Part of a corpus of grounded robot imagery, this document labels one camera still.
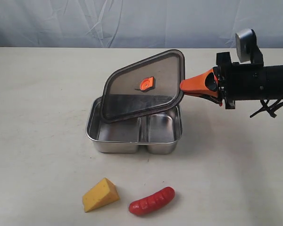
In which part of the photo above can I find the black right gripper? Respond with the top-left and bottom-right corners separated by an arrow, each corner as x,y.
180,52 -> 240,110

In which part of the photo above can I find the dark transparent lunch box lid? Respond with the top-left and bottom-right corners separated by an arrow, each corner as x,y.
100,49 -> 185,123

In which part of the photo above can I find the red toy sausage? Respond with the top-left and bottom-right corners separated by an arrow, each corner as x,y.
128,186 -> 175,216

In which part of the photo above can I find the yellow toy cheese wedge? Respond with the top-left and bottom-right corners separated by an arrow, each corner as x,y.
82,178 -> 120,213

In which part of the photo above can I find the stainless steel lunch box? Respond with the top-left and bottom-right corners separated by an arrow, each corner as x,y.
86,97 -> 183,154

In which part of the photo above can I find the white backdrop curtain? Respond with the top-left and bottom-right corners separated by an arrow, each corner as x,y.
0,0 -> 283,48

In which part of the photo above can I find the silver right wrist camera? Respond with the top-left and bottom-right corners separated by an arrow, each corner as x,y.
235,28 -> 264,66

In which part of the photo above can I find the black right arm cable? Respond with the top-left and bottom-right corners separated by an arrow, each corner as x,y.
249,90 -> 283,119

